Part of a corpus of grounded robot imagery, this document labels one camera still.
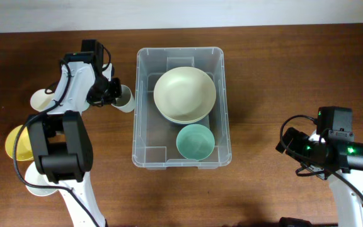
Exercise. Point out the mint green bowl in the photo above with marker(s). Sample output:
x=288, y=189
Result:
x=195, y=142

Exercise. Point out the beige bowl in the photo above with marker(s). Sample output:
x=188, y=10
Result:
x=183, y=117
x=184, y=89

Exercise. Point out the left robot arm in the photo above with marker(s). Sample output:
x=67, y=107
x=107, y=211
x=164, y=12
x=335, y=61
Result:
x=62, y=150

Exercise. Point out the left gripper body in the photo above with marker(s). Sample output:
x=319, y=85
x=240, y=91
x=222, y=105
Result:
x=106, y=91

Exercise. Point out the grey cup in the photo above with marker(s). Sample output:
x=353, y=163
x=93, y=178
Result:
x=126, y=103

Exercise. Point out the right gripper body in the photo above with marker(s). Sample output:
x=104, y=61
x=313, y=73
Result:
x=303, y=150

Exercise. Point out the white bowl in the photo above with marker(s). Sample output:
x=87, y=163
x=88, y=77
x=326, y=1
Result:
x=32, y=176

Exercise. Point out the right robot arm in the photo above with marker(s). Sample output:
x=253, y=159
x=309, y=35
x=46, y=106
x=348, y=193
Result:
x=331, y=154

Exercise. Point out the clear plastic storage bin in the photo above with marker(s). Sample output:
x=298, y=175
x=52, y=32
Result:
x=154, y=139

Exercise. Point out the yellow bowl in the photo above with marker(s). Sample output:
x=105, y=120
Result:
x=23, y=148

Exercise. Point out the beige cup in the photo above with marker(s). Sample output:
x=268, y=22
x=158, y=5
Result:
x=40, y=99

